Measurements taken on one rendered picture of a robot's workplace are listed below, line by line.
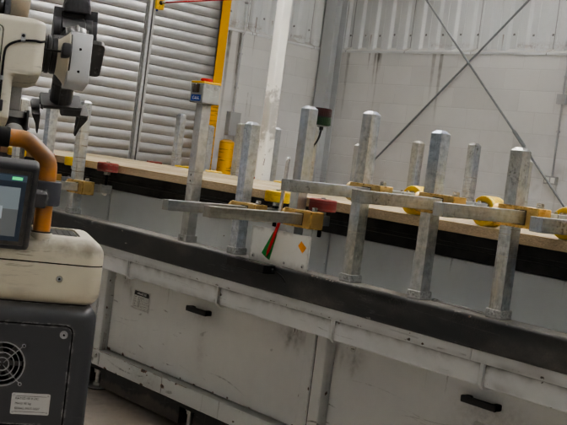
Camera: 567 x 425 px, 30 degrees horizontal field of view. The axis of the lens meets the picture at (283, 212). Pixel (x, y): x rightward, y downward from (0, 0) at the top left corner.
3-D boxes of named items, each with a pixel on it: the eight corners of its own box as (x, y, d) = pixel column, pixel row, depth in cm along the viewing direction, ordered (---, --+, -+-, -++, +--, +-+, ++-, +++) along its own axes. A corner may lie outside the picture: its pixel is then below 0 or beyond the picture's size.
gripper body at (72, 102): (38, 98, 271) (42, 72, 267) (78, 101, 275) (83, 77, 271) (40, 110, 266) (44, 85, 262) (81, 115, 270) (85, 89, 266)
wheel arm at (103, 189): (6, 187, 374) (7, 174, 374) (2, 185, 377) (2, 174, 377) (111, 196, 403) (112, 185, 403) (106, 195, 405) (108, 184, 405)
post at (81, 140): (69, 227, 397) (84, 99, 395) (65, 226, 400) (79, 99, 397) (78, 228, 400) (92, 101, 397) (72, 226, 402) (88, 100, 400)
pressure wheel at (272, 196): (286, 228, 324) (291, 191, 323) (260, 225, 324) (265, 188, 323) (287, 227, 332) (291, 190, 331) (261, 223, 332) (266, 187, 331)
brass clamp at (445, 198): (450, 217, 258) (452, 196, 258) (408, 210, 268) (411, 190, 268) (466, 217, 262) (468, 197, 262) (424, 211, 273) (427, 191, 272)
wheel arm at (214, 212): (208, 221, 278) (211, 204, 277) (201, 219, 280) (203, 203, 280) (328, 229, 306) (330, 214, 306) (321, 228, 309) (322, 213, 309)
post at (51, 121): (39, 209, 416) (52, 88, 413) (35, 208, 418) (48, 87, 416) (46, 209, 418) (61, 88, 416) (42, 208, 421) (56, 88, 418)
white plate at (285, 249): (305, 272, 296) (310, 237, 296) (247, 258, 316) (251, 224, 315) (307, 272, 297) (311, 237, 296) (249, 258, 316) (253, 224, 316)
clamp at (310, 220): (309, 229, 297) (311, 212, 296) (278, 223, 307) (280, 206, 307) (323, 230, 300) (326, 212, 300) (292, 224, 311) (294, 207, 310)
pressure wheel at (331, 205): (317, 238, 301) (323, 198, 300) (299, 234, 307) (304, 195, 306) (337, 239, 306) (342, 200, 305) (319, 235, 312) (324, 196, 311)
